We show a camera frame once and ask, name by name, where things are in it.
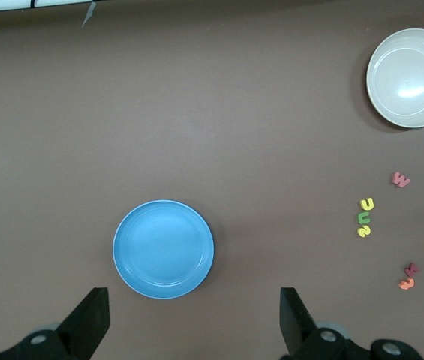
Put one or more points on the pink foam letter W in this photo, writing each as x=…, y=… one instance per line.
x=400, y=180

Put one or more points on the yellow foam letter U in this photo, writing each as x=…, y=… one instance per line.
x=365, y=207

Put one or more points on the green foam letter n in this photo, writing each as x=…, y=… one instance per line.
x=361, y=217

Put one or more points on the brown table cover sheet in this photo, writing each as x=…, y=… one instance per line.
x=196, y=112

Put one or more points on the grey tape flap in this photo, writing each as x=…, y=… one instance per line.
x=89, y=13

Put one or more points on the beige plate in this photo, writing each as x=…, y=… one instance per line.
x=408, y=78

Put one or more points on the dark red foam letter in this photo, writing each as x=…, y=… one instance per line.
x=410, y=269

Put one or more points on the yellow foam numeral two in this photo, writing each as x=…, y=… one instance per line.
x=364, y=231

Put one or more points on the orange letter t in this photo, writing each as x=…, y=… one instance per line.
x=406, y=284

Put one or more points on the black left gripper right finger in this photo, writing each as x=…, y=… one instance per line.
x=292, y=322

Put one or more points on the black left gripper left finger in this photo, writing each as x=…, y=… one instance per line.
x=88, y=318

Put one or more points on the blue plate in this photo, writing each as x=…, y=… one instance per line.
x=163, y=249

